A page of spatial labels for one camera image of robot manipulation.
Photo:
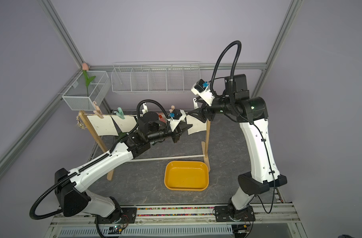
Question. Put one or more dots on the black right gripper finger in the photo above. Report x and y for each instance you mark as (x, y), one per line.
(199, 117)
(195, 113)

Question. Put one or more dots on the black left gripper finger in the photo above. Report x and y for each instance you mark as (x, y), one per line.
(184, 127)
(174, 123)

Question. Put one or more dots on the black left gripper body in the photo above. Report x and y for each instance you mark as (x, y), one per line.
(174, 137)

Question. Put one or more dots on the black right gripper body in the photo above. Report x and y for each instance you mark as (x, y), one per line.
(210, 111)

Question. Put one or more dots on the white hook clothespin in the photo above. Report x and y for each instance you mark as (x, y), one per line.
(145, 109)
(195, 103)

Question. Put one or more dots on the postcard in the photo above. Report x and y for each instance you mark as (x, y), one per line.
(198, 126)
(165, 118)
(126, 124)
(103, 126)

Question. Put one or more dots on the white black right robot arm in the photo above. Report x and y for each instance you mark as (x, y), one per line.
(252, 116)

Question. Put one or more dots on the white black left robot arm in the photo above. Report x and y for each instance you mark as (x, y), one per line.
(72, 186)

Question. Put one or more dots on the yellow plastic tray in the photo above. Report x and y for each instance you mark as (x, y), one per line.
(186, 176)

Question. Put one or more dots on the green clothespin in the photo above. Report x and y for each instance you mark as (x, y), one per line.
(119, 112)

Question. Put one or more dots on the white mesh basket small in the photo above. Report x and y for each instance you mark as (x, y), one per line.
(76, 96)

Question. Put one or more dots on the pink artificial tulip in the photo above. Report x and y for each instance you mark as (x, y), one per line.
(88, 79)

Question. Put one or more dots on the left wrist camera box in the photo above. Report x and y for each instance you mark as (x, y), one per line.
(178, 114)

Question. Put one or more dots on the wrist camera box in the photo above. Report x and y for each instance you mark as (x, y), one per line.
(202, 89)
(178, 114)

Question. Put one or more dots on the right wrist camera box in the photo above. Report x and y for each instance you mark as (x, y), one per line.
(202, 89)

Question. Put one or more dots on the wooden drying rack frame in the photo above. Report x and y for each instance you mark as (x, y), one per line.
(85, 124)

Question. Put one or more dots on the white wire basket long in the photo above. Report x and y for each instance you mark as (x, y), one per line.
(154, 76)

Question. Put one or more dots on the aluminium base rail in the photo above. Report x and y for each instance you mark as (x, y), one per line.
(194, 220)

